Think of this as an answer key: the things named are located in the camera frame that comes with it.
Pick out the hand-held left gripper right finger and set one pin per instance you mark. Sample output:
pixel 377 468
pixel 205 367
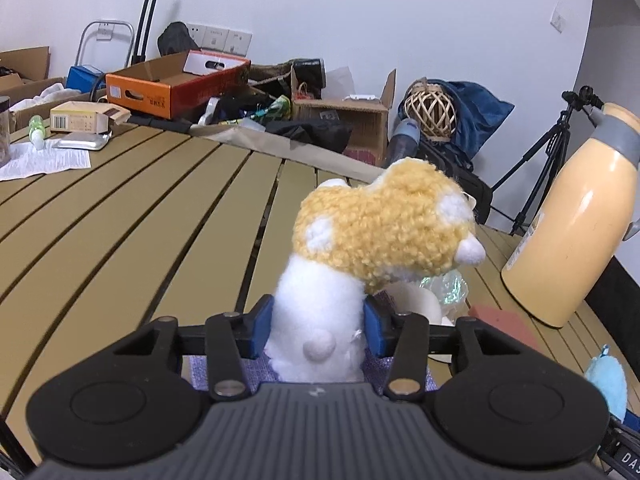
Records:
pixel 375 330

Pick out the lavender woven cloth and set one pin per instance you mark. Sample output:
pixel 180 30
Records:
pixel 255 375

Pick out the woven rattan ball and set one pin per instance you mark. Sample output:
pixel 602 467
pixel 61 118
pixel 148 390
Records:
pixel 430 110

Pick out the small beige cardboard box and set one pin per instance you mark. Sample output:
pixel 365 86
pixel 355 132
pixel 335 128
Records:
pixel 80 117

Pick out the silver foil packet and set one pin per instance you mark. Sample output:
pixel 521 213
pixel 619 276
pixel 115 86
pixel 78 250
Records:
pixel 82 141

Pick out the slatted folding table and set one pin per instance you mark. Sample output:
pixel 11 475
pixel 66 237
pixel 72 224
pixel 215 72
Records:
pixel 125 240

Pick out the clear snack jar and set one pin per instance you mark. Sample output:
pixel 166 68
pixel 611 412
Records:
pixel 4 135

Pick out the dark blue cushion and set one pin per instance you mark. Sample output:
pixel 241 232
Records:
pixel 480 110

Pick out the open brown cardboard box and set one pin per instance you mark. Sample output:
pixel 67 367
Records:
pixel 350 125

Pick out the clear plastic wrap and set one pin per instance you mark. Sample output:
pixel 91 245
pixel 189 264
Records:
pixel 450 290

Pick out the black bag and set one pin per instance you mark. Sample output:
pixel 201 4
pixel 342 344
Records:
pixel 465 180

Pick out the pile of dark clothes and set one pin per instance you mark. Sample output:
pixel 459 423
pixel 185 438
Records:
pixel 310 132

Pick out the orange cardboard box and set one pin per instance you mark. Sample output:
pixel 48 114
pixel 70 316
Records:
pixel 150 95

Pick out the small green bottle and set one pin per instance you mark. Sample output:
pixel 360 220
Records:
pixel 37 132

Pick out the black box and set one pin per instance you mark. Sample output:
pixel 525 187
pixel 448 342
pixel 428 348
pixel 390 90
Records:
pixel 307 72

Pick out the light blue plush toy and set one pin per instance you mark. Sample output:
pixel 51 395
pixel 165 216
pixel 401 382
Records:
pixel 607 380

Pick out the single white wall socket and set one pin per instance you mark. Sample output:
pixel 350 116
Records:
pixel 558 17

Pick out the white paper sheet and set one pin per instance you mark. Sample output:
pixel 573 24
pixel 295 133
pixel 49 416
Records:
pixel 45 162

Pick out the metal tube frame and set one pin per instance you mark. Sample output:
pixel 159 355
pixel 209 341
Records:
pixel 110 23

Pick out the black tripod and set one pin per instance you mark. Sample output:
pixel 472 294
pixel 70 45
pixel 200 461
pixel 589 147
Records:
pixel 582 96

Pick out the blue grey bottle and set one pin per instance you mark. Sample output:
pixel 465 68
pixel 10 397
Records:
pixel 405 140

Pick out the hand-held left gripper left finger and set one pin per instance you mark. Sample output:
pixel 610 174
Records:
pixel 262 325

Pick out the white hamster plush toy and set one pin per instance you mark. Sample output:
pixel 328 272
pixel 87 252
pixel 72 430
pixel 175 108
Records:
pixel 310 305

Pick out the yellow thermos jug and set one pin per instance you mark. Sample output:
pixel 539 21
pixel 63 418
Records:
pixel 565 230

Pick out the white wall socket row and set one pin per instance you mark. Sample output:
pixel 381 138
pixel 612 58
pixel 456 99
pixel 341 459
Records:
pixel 220 40

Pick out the yellow curly plush toy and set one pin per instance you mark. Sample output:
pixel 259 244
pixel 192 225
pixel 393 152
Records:
pixel 380 225

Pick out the blue plastic box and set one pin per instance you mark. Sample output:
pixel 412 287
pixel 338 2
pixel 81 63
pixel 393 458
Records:
pixel 82 79

